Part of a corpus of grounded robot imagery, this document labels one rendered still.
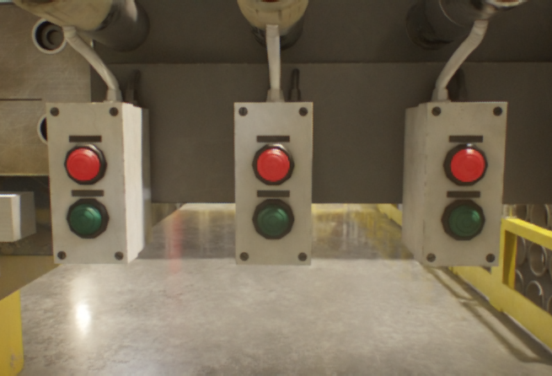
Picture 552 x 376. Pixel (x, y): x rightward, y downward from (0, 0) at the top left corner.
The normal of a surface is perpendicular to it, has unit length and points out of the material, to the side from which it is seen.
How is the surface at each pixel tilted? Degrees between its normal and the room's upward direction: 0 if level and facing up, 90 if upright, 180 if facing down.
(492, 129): 90
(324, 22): 90
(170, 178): 90
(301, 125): 90
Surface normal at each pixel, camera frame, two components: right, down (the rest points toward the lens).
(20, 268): 1.00, 0.00
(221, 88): -0.03, 0.11
